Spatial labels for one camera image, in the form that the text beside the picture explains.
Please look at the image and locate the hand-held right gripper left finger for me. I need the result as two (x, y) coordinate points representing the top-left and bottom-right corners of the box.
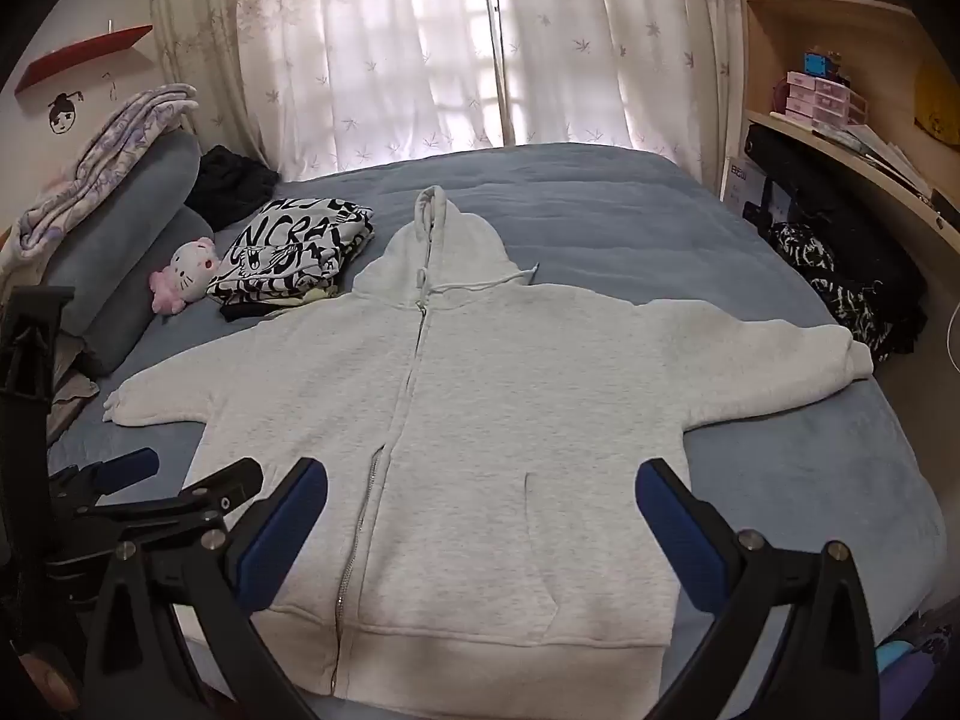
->
(81, 456), (329, 720)

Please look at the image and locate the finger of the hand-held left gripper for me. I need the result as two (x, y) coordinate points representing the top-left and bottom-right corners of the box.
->
(49, 448), (161, 511)
(73, 457), (265, 542)

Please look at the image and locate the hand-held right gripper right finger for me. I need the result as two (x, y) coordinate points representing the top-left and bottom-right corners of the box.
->
(634, 457), (880, 720)

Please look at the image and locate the light grey zip hoodie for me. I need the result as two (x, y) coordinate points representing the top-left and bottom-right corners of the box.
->
(103, 185), (875, 697)

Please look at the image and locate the person's left hand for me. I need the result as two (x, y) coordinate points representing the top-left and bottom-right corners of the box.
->
(11, 641), (80, 713)

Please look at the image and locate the grey beige cloth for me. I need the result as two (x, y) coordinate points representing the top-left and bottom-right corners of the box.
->
(45, 337), (100, 445)

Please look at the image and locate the grey blue pillow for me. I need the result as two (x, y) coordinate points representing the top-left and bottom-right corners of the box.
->
(56, 206), (216, 377)
(45, 131), (203, 293)

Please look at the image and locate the light green folded garment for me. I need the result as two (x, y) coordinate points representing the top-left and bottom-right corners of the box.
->
(262, 286), (340, 310)

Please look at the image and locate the white pink cat plush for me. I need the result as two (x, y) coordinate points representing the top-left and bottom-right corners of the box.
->
(148, 237), (224, 316)

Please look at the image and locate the purple floral blanket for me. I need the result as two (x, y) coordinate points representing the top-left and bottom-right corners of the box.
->
(0, 84), (200, 271)

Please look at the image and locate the black white printed folded garment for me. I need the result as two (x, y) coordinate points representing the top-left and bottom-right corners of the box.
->
(208, 197), (376, 308)

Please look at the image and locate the purple soft item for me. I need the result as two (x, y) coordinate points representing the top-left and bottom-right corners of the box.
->
(874, 637), (950, 720)

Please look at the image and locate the black crumpled cloth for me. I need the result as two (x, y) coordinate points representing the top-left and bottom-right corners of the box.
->
(184, 145), (280, 230)

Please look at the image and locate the black white patterned cloth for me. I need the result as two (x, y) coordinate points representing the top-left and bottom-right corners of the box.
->
(769, 221), (895, 366)

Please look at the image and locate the white box with blue print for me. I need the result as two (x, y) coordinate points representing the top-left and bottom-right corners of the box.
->
(721, 156), (792, 222)

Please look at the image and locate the black bag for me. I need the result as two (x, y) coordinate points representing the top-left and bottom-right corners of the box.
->
(742, 124), (931, 357)

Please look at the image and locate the pile of papers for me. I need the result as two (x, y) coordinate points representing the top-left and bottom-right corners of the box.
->
(814, 120), (935, 200)

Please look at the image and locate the white floral curtain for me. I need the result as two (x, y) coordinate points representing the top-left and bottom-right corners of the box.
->
(487, 0), (742, 190)
(150, 0), (511, 182)

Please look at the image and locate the pink drawer organizer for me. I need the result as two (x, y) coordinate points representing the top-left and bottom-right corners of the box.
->
(772, 71), (871, 128)

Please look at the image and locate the yellow bag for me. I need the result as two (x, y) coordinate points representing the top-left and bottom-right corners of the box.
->
(916, 60), (960, 143)

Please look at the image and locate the wooden bookshelf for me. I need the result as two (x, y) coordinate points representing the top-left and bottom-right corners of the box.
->
(731, 0), (960, 286)

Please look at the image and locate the black face wall sticker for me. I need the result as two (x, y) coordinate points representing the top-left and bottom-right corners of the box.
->
(47, 88), (85, 134)

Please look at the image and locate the red wall shelf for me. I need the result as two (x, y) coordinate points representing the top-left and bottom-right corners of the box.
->
(15, 25), (154, 95)

